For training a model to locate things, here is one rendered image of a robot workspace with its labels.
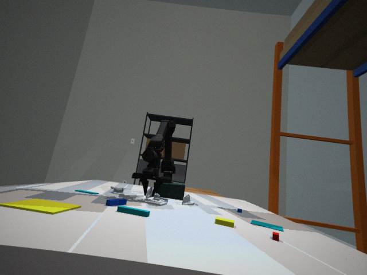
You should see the small red block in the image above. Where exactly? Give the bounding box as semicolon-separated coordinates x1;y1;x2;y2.
272;232;279;242

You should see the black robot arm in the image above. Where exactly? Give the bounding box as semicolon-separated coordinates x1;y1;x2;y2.
142;120;176;180

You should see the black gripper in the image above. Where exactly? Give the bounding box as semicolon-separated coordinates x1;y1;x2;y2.
132;163;171;197

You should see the blue rectangular block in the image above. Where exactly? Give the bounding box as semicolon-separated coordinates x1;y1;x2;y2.
106;199;127;206

